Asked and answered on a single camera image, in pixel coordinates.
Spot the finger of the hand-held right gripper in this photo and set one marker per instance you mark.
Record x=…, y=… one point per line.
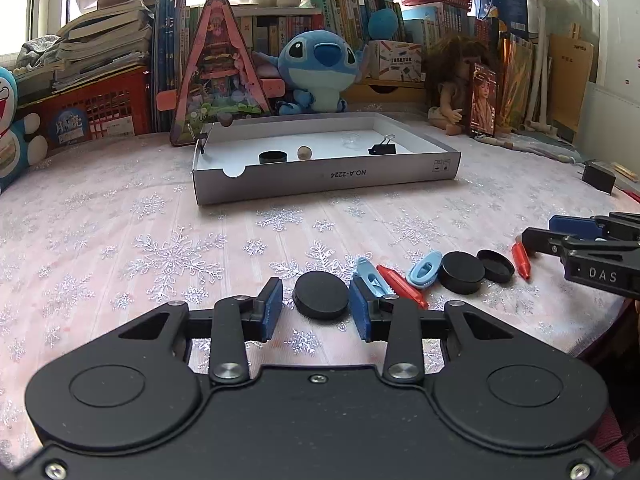
x=575, y=227
x=542, y=241

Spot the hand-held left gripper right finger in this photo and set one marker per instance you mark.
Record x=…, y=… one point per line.
x=361, y=310

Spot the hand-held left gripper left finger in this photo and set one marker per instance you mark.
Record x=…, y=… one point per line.
x=270, y=310

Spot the red plastic clip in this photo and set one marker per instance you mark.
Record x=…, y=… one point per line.
x=400, y=285
x=522, y=262

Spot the long blue plastic clip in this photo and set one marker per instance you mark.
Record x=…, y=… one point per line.
x=367, y=272

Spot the black round lid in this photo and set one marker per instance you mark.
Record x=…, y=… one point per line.
x=320, y=292
x=462, y=270

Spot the black shallow round cap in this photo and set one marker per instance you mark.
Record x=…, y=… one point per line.
x=500, y=267

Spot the light blue plastic clip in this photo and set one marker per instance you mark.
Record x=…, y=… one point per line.
x=425, y=270

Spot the grey cardboard box tray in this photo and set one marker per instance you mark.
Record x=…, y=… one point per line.
x=300, y=180

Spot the black hollow round cap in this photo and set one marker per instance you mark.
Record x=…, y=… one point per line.
x=272, y=157

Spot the brown nut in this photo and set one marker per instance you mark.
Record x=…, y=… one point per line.
x=304, y=153

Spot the black binder clip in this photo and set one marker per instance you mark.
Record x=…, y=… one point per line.
x=202, y=146
x=382, y=150

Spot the clear plastic piece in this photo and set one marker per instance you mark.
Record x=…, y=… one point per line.
x=350, y=141

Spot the black power adapter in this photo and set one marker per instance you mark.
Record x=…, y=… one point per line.
x=597, y=177

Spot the brown cardboard sheet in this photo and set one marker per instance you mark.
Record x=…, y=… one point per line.
x=570, y=80

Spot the white pipe rack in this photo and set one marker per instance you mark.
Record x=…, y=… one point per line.
x=539, y=60

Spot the pink snowflake tablecloth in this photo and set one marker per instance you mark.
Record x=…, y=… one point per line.
x=100, y=260

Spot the brown-haired doll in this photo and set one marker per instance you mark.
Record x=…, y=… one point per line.
x=450, y=60

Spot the wooden drawer box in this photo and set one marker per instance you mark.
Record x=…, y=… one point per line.
x=385, y=92

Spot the white printed cardboard box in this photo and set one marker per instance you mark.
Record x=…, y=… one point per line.
x=400, y=60

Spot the blue packet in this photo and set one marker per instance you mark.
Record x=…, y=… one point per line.
x=505, y=0

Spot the pink triangular miniature house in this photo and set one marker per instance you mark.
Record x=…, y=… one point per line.
x=220, y=70

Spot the blue alien plush toy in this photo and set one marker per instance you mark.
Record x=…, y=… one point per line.
x=320, y=60

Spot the red plastic crate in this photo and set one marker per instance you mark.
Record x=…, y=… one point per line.
x=110, y=105

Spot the upright blue books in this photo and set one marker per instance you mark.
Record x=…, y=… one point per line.
x=167, y=60

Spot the blue and white plush toy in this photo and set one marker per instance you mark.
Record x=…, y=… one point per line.
x=382, y=22

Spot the row of shelf books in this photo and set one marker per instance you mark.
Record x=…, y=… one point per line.
x=350, y=15

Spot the stack of books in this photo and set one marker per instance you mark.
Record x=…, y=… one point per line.
x=100, y=35

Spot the blue cat plush toy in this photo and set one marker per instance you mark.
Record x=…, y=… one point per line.
x=10, y=110

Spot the grey cloth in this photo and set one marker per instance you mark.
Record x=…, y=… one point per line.
x=37, y=52

